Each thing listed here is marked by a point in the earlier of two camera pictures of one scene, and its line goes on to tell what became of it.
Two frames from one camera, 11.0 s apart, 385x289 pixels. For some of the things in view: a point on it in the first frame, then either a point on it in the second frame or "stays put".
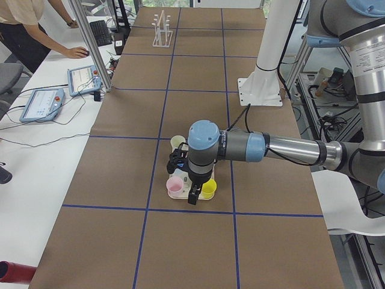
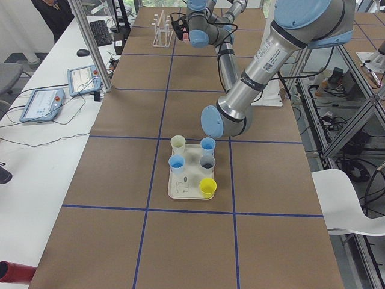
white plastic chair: (341, 207) stays put
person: (21, 36) to (57, 13)
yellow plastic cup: (208, 189) stays put
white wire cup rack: (163, 36) stays put
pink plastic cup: (174, 185) to (185, 37)
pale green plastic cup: (176, 140) stays put
